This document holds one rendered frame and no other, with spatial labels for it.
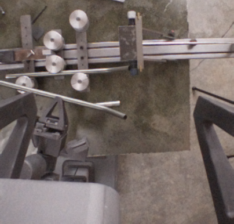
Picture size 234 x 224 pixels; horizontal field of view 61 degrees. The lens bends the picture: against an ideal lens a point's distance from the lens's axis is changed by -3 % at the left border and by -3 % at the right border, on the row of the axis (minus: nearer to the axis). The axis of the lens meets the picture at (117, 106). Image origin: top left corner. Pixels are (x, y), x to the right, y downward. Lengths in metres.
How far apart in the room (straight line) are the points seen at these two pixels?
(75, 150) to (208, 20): 1.47
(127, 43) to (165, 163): 1.33
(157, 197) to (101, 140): 1.21
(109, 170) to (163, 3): 1.06
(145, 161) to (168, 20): 1.20
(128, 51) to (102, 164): 1.00
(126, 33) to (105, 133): 0.34
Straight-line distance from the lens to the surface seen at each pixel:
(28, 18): 0.71
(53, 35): 0.62
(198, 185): 1.89
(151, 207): 1.89
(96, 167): 1.41
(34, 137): 0.72
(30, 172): 0.51
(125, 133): 0.70
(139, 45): 0.53
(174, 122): 0.72
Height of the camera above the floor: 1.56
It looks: 83 degrees down
